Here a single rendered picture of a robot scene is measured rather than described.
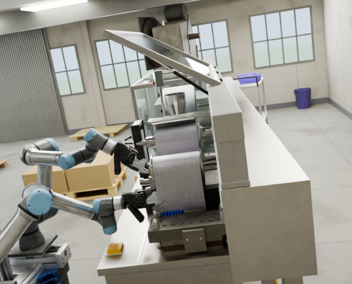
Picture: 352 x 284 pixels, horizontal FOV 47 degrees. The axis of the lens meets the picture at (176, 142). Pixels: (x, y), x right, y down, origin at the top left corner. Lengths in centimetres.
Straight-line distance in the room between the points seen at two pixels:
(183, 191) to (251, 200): 92
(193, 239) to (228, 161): 83
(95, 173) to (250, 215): 439
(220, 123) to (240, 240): 35
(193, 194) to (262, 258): 87
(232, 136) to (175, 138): 112
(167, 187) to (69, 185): 366
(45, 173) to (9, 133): 892
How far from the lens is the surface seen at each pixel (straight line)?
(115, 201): 210
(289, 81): 974
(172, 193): 207
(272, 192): 118
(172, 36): 853
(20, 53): 1087
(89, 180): 553
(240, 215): 120
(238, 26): 959
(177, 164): 202
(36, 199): 197
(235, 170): 116
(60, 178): 562
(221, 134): 113
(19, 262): 270
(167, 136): 224
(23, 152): 233
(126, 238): 224
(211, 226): 192
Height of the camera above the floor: 186
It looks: 14 degrees down
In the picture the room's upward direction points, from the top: 9 degrees counter-clockwise
